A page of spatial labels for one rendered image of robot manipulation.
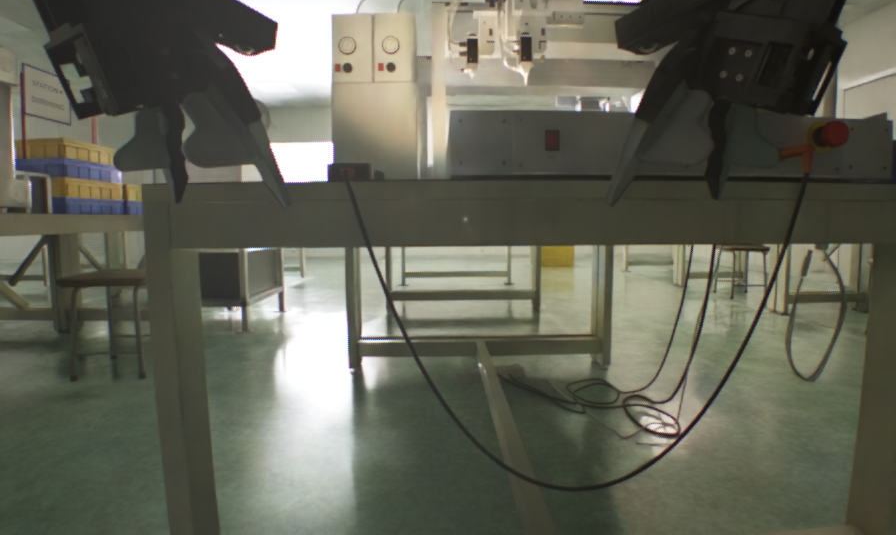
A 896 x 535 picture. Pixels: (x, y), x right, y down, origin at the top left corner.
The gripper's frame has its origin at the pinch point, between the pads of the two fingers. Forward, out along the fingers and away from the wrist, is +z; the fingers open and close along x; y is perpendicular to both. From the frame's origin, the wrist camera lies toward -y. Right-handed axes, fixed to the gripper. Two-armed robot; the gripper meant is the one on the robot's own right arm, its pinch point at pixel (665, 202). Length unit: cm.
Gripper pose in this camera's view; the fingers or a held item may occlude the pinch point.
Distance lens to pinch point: 42.0
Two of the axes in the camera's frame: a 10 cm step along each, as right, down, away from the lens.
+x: 8.5, -1.0, 5.2
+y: 5.0, 4.7, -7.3
